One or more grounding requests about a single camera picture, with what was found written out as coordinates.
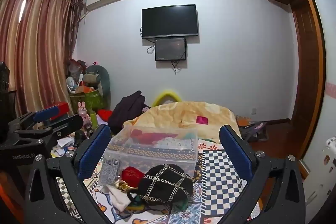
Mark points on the pink rabbit toy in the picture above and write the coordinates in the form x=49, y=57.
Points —
x=83, y=113

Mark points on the red pouch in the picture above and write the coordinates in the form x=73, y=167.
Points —
x=132, y=175

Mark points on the white appliance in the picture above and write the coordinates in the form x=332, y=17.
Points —
x=326, y=161

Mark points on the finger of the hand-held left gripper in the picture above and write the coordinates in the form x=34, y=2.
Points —
x=46, y=113
x=67, y=124

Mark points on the red cloth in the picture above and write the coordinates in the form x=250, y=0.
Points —
x=105, y=115

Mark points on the dark jacket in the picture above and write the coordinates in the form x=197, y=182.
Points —
x=126, y=111

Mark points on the yellow-green curved cushion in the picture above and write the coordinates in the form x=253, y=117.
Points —
x=168, y=94

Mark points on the white wall socket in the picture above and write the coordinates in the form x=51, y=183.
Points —
x=253, y=111

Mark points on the white cloth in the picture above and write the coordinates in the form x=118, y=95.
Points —
x=119, y=197

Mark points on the small black monitor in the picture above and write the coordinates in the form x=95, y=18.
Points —
x=170, y=49

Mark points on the yellow patterned quilt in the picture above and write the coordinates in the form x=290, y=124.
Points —
x=178, y=115

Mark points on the clear plastic storage box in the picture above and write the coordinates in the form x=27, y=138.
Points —
x=157, y=153

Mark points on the magenta cloth piece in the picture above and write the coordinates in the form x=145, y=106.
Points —
x=202, y=120

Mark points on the striped brown curtain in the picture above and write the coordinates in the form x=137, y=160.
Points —
x=39, y=50

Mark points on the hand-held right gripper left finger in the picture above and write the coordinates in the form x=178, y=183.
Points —
x=94, y=151

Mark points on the grey patterned sock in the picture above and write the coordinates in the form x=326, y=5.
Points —
x=110, y=171

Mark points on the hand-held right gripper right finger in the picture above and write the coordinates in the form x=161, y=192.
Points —
x=234, y=151

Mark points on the pile of papers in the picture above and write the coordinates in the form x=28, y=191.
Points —
x=61, y=146

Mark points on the wall-mounted black television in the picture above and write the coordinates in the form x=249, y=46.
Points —
x=169, y=21

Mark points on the patterned bed sheet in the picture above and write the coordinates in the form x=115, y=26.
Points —
x=220, y=187

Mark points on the gold metal accessory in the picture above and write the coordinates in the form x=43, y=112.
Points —
x=124, y=186

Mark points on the red box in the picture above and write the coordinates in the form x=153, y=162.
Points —
x=62, y=108

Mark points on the green bag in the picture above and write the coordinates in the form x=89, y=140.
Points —
x=86, y=100

